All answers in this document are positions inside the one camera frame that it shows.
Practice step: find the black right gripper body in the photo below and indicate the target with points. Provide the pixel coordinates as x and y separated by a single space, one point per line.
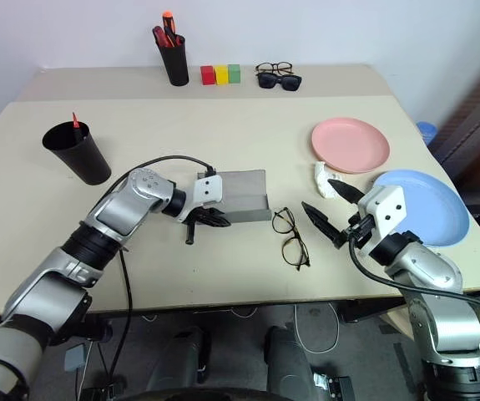
360 233

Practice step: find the small grey box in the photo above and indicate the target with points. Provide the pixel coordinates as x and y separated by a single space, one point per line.
74 358

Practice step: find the grey glasses case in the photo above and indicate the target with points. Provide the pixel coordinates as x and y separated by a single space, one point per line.
244 188

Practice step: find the tall black pen cup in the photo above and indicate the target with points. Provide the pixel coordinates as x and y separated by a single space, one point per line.
175 62

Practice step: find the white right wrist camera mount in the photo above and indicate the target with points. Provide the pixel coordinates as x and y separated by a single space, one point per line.
385 204

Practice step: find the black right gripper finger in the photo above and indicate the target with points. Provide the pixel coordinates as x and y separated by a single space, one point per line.
321 221
346 190

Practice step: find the yellow block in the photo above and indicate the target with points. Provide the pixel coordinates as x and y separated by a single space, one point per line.
221 74

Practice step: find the thin frame clear glasses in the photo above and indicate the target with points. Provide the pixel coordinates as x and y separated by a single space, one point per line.
283 66

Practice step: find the white crumpled cloth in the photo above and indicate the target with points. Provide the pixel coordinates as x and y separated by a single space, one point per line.
322 177

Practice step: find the blue plate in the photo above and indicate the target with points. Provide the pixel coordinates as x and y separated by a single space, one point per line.
431 209

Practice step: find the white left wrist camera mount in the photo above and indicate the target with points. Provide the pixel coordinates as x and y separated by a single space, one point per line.
208 190

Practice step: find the short red marker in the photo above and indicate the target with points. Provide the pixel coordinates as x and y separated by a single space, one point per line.
178 40

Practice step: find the black sunglasses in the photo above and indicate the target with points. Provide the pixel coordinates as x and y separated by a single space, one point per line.
269 80

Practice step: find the green block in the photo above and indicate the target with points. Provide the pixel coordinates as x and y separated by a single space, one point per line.
234 73

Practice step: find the orange capped marker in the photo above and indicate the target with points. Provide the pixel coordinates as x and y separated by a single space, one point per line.
167 21

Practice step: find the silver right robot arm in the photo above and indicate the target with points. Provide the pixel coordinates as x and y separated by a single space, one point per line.
452 326

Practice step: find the pink plate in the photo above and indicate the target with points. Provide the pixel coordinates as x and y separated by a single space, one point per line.
350 144

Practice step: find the tortoise frame clear glasses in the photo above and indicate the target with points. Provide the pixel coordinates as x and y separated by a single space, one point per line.
294 252

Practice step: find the red marker with thin tip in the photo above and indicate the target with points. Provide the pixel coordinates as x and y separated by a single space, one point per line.
75 124

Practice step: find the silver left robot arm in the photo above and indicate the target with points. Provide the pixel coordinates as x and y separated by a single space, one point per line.
110 213

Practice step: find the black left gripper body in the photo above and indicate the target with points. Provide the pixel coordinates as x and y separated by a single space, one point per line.
193 215

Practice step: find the red block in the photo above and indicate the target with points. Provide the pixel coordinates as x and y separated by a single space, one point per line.
208 75

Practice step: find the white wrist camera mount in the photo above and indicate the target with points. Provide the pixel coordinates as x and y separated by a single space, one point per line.
385 204
208 190

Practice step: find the dark rounded shape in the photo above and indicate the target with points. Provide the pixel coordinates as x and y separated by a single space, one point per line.
181 359
285 363

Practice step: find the blue round container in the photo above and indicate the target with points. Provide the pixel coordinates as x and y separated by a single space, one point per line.
426 131

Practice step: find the wide black cup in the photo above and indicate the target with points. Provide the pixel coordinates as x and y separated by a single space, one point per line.
85 163

